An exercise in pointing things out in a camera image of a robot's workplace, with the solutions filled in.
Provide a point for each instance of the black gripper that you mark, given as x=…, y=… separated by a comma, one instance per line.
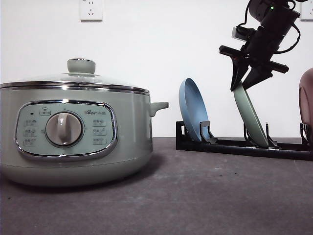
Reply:
x=258, y=51

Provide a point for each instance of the green plate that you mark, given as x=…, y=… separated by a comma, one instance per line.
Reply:
x=250, y=118

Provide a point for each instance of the glass lid with green knob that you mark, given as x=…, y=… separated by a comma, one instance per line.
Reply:
x=81, y=76

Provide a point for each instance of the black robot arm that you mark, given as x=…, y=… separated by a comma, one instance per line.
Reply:
x=276, y=18

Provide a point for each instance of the pink plate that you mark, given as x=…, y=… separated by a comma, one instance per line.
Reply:
x=305, y=98

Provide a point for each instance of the blue plate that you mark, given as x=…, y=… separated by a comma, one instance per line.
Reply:
x=193, y=109

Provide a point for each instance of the green electric steamer pot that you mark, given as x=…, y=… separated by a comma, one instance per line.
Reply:
x=74, y=136

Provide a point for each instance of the black dish rack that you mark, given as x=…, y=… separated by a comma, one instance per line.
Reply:
x=299, y=151

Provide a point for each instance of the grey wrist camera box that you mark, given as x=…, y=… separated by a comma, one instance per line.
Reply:
x=238, y=35

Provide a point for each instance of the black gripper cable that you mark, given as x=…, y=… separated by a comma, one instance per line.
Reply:
x=292, y=24

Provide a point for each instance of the white wall socket right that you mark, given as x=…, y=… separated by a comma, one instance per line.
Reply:
x=307, y=11

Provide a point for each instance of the white wall socket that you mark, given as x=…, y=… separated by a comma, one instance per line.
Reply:
x=307, y=11
x=91, y=11

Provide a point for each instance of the white wall socket left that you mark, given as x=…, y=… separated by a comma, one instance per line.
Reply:
x=91, y=11

